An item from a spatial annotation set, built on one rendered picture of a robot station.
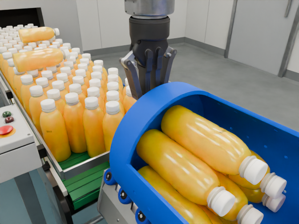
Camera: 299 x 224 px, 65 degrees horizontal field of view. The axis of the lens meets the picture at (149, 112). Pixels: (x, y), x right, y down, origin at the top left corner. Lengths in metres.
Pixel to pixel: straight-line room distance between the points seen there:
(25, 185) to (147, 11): 0.60
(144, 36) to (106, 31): 4.59
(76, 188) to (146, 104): 0.39
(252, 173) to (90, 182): 0.48
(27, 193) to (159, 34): 0.61
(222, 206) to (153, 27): 0.31
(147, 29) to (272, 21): 4.00
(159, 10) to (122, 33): 4.74
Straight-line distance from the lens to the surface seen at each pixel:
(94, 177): 0.76
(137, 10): 0.42
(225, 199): 0.40
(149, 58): 0.45
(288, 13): 4.23
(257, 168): 0.40
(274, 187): 0.47
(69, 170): 0.68
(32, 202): 0.86
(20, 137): 0.63
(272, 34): 4.38
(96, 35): 4.96
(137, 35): 0.44
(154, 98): 0.45
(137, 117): 0.43
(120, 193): 0.62
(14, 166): 0.66
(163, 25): 0.44
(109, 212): 0.71
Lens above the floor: 1.43
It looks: 30 degrees down
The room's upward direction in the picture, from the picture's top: straight up
